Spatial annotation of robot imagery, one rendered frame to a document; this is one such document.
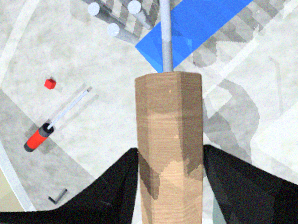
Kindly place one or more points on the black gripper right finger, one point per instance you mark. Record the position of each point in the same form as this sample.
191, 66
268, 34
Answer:
247, 194

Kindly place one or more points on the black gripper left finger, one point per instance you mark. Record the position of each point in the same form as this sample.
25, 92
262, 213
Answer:
109, 200

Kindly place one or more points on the red-handled screwdriver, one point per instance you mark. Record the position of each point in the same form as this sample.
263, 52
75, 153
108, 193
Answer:
45, 130

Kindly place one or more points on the blue flat strip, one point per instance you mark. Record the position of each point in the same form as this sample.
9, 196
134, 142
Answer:
193, 22

